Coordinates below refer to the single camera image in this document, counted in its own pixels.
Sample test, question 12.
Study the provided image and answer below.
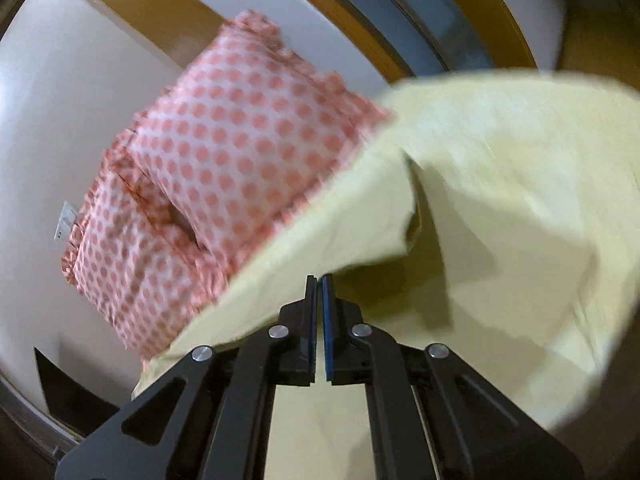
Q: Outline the pink polka-dot pillow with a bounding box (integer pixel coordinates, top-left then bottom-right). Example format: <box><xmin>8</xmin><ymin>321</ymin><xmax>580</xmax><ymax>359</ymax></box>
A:
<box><xmin>105</xmin><ymin>10</ymin><xmax>390</xmax><ymax>287</ymax></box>
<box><xmin>61</xmin><ymin>168</ymin><xmax>227</xmax><ymax>361</ymax></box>

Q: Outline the right pink polka-dot pillow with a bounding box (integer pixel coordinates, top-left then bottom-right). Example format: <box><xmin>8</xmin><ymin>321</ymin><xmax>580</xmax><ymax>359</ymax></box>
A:
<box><xmin>105</xmin><ymin>10</ymin><xmax>390</xmax><ymax>287</ymax></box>

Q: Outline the dark wooden furniture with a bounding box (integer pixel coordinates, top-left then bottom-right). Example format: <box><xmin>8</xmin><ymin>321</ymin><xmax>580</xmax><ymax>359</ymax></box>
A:
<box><xmin>34</xmin><ymin>348</ymin><xmax>119</xmax><ymax>438</ymax></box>

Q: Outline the left pink polka-dot pillow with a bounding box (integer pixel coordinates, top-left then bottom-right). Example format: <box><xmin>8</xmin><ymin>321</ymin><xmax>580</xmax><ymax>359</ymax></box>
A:
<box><xmin>61</xmin><ymin>168</ymin><xmax>227</xmax><ymax>361</ymax></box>

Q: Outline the wooden framed window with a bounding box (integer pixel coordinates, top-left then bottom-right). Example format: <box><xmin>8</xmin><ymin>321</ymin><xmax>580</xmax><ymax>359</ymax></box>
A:
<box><xmin>90</xmin><ymin>0</ymin><xmax>639</xmax><ymax>92</ymax></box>

